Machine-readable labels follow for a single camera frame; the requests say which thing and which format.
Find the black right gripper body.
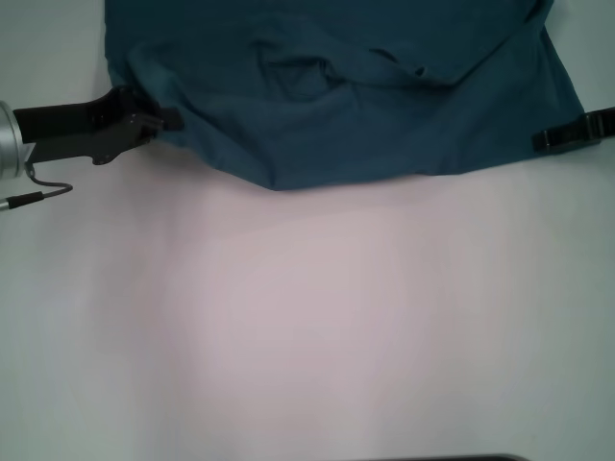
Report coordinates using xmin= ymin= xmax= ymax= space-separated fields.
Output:
xmin=594 ymin=108 xmax=615 ymax=144

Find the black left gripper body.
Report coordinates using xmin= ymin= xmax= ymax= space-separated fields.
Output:
xmin=12 ymin=85 xmax=162 ymax=167

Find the blue shirt with pink print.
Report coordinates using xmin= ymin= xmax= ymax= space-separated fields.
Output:
xmin=103 ymin=0 xmax=590 ymax=192

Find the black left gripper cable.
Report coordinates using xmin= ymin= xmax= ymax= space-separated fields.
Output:
xmin=0 ymin=162 xmax=74 ymax=211

